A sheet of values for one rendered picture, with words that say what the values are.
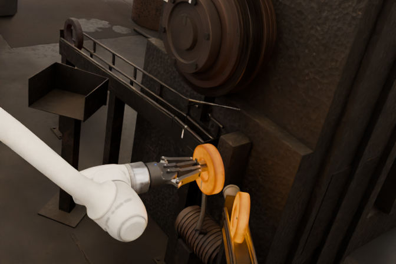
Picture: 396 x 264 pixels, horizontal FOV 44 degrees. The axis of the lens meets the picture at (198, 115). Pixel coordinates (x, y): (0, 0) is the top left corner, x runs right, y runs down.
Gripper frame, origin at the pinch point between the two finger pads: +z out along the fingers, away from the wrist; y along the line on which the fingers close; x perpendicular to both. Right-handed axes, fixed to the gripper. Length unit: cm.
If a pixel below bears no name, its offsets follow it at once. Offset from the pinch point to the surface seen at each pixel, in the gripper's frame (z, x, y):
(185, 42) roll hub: 4.8, 24.2, -35.6
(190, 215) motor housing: 3.0, -31.8, -10.7
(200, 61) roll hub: 7.2, 21.0, -27.4
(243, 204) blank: 6.5, -6.8, 12.7
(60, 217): -30, -82, -74
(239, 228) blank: 4.0, -11.8, 16.9
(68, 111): -26, -23, -75
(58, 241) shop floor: -34, -83, -60
